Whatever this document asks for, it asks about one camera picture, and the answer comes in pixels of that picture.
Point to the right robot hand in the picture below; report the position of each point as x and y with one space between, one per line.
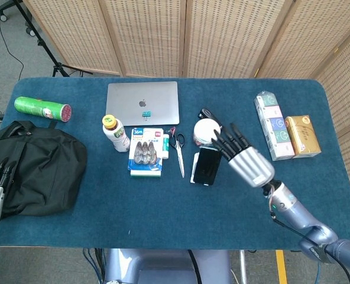
246 159

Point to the black smartphone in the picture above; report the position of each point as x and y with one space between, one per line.
207 165

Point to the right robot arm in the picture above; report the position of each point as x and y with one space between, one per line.
308 222

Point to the white phone stand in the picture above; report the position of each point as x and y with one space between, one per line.
193 168

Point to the gold tissue box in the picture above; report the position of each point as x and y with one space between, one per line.
302 136

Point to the teal binder clip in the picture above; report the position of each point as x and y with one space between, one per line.
147 114

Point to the tissue pack multipack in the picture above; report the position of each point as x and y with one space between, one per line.
274 127

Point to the clear jar white lid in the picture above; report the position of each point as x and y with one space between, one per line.
203 131

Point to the black fabric bag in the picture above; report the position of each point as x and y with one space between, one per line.
42 168

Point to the black stapler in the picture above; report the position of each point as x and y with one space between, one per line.
207 114

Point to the green chips can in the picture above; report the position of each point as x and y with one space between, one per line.
42 108

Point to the correction tape blister pack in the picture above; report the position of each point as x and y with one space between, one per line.
145 151

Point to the metal table leg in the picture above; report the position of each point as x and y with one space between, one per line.
243 266

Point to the blue table cover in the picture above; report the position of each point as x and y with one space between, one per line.
151 213

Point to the silver laptop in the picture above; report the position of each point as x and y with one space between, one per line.
142 103

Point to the drink bottle yellow cap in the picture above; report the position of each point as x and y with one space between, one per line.
116 134

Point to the wicker folding screen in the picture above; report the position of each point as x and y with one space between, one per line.
192 35

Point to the grey robot torso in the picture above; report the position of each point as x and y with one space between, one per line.
163 267

